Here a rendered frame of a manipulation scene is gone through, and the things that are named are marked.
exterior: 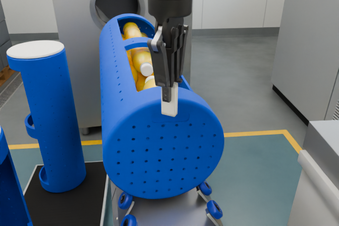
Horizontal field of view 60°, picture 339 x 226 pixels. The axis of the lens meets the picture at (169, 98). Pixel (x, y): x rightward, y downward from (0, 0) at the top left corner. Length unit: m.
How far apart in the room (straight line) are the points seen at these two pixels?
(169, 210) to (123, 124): 0.27
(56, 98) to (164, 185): 1.05
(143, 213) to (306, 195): 0.47
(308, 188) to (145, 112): 0.54
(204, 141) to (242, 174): 1.65
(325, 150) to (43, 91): 1.30
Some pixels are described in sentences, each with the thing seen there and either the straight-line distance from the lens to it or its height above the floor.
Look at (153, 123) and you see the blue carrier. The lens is 0.63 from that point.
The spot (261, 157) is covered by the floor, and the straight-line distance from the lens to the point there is 2.52.
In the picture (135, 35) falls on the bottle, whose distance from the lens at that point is 1.23.
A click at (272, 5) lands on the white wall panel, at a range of 5.84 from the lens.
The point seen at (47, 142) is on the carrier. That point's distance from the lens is 1.80.
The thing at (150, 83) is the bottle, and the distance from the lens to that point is 0.76.
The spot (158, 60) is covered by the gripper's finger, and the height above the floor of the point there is 1.34.
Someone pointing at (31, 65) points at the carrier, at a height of 0.99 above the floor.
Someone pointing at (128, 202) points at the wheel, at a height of 0.97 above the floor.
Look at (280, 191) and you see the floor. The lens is 2.27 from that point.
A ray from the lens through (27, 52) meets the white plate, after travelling 1.66.
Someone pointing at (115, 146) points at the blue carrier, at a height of 1.13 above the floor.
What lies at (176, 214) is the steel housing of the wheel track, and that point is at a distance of 0.78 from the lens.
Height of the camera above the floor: 1.52
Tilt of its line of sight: 28 degrees down
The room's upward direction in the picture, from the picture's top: straight up
